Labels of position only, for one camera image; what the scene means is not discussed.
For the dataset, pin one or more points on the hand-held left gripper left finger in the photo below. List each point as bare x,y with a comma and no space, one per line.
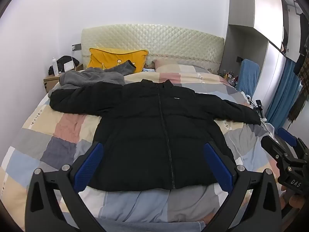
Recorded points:
88,165

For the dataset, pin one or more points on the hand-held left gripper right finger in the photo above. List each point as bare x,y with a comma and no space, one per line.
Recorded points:
218,166

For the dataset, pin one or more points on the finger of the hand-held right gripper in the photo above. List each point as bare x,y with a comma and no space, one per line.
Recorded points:
272,147
287,136

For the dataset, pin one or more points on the black puffer jacket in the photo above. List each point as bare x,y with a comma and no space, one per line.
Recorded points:
144,130

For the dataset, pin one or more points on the person's right hand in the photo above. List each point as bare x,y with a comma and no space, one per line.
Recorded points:
296,201

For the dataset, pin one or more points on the patchwork quilt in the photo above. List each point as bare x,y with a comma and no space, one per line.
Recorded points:
60,140

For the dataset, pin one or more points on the blue curtain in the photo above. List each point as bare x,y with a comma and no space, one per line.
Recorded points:
282,94

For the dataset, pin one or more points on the blue towel over chair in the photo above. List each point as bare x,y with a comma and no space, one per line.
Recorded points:
248,77

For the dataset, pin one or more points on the small items on desk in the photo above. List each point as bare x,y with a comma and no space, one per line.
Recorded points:
229,76

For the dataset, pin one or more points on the grey blue cloth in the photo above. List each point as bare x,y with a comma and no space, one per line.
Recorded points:
157,226

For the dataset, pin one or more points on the grey fleece garment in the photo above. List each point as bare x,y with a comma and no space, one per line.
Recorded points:
96,77

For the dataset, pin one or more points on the wooden nightstand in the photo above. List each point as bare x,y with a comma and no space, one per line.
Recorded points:
52,82

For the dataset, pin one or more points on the white card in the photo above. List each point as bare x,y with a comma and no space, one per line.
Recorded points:
68,67

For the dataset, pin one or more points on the black hanging garment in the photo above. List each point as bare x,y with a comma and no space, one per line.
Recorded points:
303,36

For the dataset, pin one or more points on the black bag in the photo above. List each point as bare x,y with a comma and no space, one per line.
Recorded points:
66,60

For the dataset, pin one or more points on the pink pillow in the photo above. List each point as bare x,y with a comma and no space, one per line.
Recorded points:
178,65

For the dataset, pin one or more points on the yellow pillow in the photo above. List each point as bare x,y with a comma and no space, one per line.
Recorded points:
108,58

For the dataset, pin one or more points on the cream quilted headboard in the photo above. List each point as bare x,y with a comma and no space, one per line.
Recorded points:
169,41

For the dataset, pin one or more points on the dark wall switch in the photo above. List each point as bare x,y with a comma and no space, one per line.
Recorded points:
239,59

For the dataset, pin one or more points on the grey wall outlet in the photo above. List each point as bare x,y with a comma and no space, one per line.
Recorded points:
76,47

